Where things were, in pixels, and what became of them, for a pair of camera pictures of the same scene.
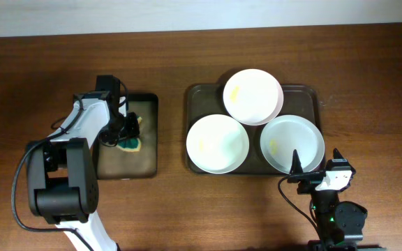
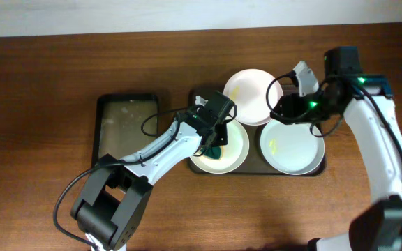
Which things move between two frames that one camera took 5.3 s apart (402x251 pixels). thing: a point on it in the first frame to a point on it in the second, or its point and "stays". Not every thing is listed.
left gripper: (135, 130) to (225, 138)
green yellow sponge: (132, 143) to (212, 152)
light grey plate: (285, 134) stays
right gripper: (309, 182) to (289, 107)
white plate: (218, 143) stays
